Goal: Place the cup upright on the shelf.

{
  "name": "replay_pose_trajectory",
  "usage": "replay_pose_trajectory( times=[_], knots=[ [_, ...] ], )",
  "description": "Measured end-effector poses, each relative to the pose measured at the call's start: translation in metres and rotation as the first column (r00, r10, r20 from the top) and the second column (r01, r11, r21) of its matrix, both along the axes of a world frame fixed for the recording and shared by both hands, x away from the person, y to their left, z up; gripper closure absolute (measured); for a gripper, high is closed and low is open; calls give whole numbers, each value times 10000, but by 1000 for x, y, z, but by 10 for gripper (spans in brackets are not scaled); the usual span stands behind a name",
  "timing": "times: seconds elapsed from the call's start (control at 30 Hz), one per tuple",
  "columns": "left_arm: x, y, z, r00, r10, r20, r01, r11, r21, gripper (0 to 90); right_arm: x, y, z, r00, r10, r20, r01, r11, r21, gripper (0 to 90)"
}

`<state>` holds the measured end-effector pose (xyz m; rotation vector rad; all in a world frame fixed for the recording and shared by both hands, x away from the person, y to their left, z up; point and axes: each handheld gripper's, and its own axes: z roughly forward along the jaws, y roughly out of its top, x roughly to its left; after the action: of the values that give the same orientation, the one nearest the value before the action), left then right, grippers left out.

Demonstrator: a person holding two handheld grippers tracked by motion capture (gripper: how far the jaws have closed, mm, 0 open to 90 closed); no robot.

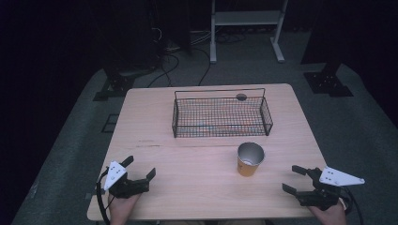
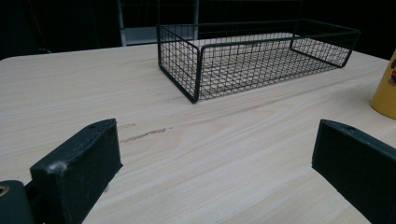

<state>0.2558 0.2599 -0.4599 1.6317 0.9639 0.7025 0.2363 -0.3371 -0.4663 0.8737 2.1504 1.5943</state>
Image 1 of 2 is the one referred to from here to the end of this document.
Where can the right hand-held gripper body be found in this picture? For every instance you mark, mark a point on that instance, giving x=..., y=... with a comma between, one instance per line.
x=324, y=195

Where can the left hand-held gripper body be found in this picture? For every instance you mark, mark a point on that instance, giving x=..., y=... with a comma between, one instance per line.
x=125, y=187

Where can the person's left hand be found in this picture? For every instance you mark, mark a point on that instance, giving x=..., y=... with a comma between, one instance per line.
x=122, y=207

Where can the person's right hand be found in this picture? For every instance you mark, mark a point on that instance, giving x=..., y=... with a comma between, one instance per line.
x=331, y=217

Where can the orange paper cup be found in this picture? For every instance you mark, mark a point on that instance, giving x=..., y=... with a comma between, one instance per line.
x=248, y=162

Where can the black stand base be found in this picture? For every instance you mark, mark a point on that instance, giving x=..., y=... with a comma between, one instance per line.
x=117, y=84
x=328, y=82

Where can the dark round table grommet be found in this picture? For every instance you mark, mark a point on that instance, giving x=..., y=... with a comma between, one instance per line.
x=241, y=97

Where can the white metal stand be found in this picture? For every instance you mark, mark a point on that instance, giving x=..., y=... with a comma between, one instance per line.
x=247, y=18

